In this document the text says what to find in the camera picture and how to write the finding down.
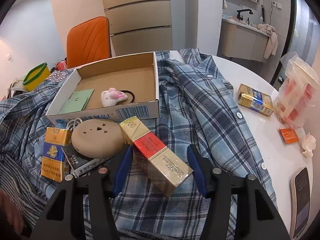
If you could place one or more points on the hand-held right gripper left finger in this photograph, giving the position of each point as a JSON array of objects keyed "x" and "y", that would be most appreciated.
[{"x": 122, "y": 170}]

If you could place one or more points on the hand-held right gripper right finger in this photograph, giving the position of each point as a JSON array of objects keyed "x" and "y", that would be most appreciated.
[{"x": 197, "y": 170}]

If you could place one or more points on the red and gold carton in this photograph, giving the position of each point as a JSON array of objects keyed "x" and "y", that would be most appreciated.
[{"x": 155, "y": 150}]

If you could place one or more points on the round beige hand warmer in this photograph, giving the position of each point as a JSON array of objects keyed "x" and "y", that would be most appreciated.
[{"x": 97, "y": 140}]

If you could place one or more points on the black tissue pack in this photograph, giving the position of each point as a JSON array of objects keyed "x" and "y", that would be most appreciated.
[{"x": 75, "y": 160}]

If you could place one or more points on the blue and yellow cigarette pack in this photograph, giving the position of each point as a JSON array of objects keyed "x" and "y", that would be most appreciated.
[{"x": 52, "y": 155}]

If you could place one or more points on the cardboard box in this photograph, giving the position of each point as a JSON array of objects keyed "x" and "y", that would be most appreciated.
[{"x": 140, "y": 85}]

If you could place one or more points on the person's left forearm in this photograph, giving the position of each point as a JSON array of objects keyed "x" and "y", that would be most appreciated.
[{"x": 10, "y": 212}]

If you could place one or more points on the blue plaid shirt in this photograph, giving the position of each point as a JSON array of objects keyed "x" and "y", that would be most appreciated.
[{"x": 200, "y": 105}]

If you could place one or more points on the white bunny plush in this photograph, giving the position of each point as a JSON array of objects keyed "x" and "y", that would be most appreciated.
[{"x": 111, "y": 97}]

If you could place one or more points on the green wet wipes pack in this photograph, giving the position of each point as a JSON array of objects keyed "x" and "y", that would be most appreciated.
[{"x": 77, "y": 101}]

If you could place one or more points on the gold and blue cigarette pack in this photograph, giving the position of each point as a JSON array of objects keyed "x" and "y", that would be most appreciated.
[{"x": 252, "y": 100}]

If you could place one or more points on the small orange packet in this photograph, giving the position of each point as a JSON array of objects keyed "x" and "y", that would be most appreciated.
[{"x": 288, "y": 135}]

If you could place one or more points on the striped grey cloth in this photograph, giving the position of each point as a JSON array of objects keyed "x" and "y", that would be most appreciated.
[{"x": 20, "y": 175}]

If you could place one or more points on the smartphone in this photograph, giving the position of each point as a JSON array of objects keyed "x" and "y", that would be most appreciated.
[{"x": 301, "y": 200}]

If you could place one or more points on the patterned cloth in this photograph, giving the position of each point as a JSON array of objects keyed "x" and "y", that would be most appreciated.
[{"x": 58, "y": 75}]

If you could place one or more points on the crumpled white tissue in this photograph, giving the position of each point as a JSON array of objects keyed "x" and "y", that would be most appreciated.
[{"x": 308, "y": 145}]

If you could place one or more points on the red object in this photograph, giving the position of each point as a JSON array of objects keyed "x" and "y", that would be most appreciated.
[{"x": 61, "y": 65}]

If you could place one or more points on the yellow container with green rim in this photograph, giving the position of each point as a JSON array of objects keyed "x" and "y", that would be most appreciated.
[{"x": 37, "y": 78}]

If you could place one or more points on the clear plastic bag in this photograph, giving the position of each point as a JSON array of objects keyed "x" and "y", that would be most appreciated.
[{"x": 297, "y": 92}]

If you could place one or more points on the orange chair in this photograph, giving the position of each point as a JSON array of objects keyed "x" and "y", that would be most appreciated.
[{"x": 87, "y": 42}]

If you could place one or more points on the white bag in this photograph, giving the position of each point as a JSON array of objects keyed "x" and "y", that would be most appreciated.
[{"x": 16, "y": 85}]

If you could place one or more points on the bathroom vanity cabinet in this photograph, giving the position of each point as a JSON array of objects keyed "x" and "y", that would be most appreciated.
[{"x": 237, "y": 40}]

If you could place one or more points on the beige towel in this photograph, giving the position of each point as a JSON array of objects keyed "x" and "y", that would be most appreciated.
[{"x": 271, "y": 42}]

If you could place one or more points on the black faucet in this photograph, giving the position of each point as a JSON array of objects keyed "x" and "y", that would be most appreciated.
[{"x": 241, "y": 13}]

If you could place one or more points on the wall socket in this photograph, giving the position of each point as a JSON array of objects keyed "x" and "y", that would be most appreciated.
[{"x": 275, "y": 5}]

